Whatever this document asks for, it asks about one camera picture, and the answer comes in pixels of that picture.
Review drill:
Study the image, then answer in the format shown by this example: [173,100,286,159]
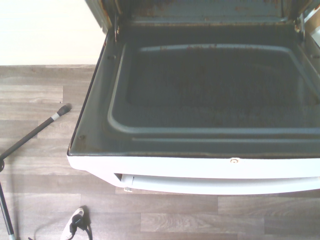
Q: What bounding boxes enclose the black power plug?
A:
[69,215,94,240]

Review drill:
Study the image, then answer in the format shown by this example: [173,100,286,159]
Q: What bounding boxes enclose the black tripod stand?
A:
[0,103,73,240]

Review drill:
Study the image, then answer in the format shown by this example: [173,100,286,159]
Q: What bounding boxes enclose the white oven door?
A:
[66,23,320,196]

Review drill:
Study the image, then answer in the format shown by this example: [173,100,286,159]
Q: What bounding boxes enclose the white electric stove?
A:
[84,0,320,48]

